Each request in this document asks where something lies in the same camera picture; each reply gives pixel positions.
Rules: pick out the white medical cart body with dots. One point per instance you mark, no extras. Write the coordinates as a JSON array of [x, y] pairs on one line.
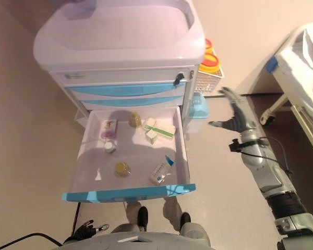
[[114, 34]]

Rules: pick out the silver cart side latch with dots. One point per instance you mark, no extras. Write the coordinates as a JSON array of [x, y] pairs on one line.
[[191, 74]]

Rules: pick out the grey robot torso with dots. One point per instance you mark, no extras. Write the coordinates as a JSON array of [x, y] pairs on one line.
[[135, 242]]

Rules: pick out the blue white medicine box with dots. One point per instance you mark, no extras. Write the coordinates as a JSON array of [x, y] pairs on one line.
[[160, 172]]

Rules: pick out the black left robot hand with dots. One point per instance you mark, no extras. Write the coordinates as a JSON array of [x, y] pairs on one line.
[[86, 233]]

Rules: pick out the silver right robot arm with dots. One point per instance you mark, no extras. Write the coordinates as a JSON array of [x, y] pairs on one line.
[[268, 172]]

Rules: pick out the white translucent side bin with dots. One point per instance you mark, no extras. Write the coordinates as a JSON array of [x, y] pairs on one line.
[[81, 118]]

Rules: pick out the pink white medicine box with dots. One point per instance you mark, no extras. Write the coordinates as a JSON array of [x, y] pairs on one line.
[[109, 129]]

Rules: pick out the blue bed tag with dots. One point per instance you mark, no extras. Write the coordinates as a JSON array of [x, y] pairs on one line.
[[271, 65]]

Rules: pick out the bed caster wheel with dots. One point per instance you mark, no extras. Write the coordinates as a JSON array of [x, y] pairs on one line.
[[266, 119]]

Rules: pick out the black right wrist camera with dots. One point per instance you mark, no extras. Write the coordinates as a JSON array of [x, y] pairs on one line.
[[234, 146]]

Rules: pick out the white hospital bed frame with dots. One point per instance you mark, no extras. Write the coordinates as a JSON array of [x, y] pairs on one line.
[[281, 91]]

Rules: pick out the blue front cart drawer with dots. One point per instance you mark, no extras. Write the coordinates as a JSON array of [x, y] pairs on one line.
[[138, 153], [125, 90], [130, 101]]

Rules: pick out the small white pill bottle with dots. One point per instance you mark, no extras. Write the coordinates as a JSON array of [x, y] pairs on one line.
[[110, 147]]

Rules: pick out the small green white box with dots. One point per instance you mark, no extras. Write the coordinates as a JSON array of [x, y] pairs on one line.
[[151, 136]]

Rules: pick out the white bed mattress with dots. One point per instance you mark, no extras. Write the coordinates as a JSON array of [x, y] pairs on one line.
[[294, 67]]

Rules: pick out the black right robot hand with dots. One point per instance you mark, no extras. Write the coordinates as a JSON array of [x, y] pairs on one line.
[[241, 119]]

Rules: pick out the black key in lock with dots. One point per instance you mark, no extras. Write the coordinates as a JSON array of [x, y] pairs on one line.
[[179, 78]]

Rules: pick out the clear bottle yellow capsules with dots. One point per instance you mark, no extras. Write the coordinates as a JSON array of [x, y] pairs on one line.
[[136, 119], [123, 169]]

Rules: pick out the translucent bin blue lid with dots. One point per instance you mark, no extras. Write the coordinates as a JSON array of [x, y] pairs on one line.
[[198, 109]]

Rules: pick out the robot left leg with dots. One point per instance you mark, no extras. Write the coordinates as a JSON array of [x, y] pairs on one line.
[[143, 218]]

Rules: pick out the long green white box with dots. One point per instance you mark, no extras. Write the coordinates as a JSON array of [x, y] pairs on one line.
[[161, 127]]

